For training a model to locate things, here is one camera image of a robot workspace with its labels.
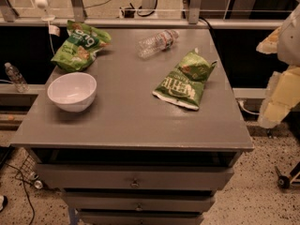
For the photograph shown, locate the clear plastic water bottle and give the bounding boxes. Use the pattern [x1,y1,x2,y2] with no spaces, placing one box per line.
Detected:
[137,29,179,59]

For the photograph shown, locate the water bottle on side shelf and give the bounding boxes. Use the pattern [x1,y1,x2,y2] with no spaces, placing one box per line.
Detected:
[5,63,29,93]

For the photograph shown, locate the white webcam on stand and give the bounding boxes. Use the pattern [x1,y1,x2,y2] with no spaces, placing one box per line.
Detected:
[35,0,55,22]

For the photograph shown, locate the grey drawer cabinet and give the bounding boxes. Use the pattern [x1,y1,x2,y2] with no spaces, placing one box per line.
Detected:
[12,29,253,216]

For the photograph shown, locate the black caster wheel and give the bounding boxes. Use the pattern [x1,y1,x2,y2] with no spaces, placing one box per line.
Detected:
[275,167,291,189]

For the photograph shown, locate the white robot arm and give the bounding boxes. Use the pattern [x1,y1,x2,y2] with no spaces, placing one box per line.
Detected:
[256,5,300,128]

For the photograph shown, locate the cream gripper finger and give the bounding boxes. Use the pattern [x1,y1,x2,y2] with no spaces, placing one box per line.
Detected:
[256,27,281,54]
[258,66,300,128]

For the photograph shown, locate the white bowl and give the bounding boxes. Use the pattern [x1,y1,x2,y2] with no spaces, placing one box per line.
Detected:
[47,72,97,113]

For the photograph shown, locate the green Kettle jalapeno chip bag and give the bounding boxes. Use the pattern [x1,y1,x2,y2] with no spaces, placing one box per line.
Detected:
[152,48,217,111]

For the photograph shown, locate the bottom grey drawer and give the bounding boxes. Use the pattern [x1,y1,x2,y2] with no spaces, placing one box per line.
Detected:
[79,212,203,225]

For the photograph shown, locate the black floor cable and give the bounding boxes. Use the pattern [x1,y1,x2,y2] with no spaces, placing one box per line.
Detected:
[2,161,37,225]

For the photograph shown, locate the middle grey drawer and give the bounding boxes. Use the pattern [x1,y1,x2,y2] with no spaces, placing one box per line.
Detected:
[62,191,215,213]

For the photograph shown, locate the green snack bag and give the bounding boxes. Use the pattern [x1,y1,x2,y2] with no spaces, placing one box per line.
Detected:
[52,21,112,72]

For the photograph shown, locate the top grey drawer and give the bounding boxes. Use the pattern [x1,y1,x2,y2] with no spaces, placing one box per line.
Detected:
[36,164,233,190]

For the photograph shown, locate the grey drawer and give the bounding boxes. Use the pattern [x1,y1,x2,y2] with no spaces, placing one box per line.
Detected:
[36,164,233,190]
[62,191,215,213]
[79,212,203,225]

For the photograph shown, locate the white cable at right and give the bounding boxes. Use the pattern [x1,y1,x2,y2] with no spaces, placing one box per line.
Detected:
[237,99,261,116]

